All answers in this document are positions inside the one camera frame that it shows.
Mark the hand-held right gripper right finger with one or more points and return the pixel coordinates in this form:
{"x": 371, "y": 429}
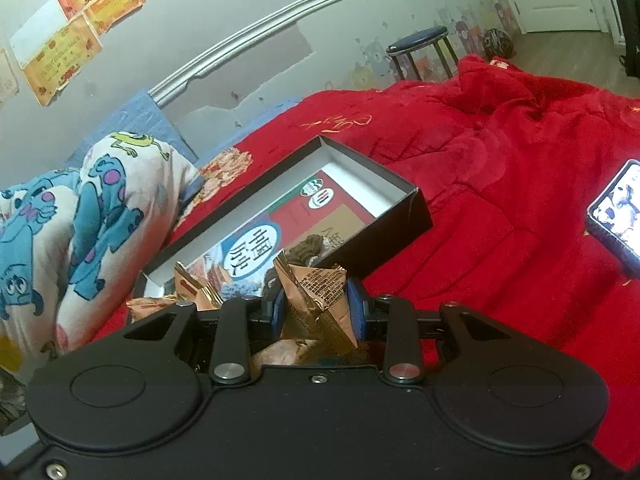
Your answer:
{"x": 356, "y": 312}

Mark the large printed food packet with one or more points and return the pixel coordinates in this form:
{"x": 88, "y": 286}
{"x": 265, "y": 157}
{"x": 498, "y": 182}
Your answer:
{"x": 300, "y": 220}

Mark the blue quilted mat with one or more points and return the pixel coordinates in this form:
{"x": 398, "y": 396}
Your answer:
{"x": 135, "y": 115}

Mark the smartphone with lit screen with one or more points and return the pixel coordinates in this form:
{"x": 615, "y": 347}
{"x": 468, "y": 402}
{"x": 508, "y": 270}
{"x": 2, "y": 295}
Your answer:
{"x": 620, "y": 215}

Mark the dark patterned ball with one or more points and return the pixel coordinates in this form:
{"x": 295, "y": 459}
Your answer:
{"x": 499, "y": 42}

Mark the white blue monster print blanket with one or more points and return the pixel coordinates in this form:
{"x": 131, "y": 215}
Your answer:
{"x": 100, "y": 220}

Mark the white wall sheet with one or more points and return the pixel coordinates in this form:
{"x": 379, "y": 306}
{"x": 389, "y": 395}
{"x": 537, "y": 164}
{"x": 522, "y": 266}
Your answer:
{"x": 35, "y": 35}

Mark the cartoon bear wall stickers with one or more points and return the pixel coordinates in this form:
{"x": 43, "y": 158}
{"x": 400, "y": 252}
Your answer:
{"x": 475, "y": 20}

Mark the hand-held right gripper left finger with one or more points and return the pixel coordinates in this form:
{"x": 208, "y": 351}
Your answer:
{"x": 278, "y": 312}

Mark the yellow wall certificate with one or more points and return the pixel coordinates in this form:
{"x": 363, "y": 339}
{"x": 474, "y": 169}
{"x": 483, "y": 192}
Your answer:
{"x": 62, "y": 62}

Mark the black cardboard box white inside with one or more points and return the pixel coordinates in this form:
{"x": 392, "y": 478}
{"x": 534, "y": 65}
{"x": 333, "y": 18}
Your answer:
{"x": 415, "y": 210}

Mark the blue topped metal stool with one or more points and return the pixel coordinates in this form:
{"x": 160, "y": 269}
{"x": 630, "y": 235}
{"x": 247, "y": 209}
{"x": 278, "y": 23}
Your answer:
{"x": 417, "y": 37}

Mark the red fleece blanket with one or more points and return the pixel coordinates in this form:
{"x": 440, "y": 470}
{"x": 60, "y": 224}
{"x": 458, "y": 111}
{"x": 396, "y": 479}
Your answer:
{"x": 500, "y": 170}

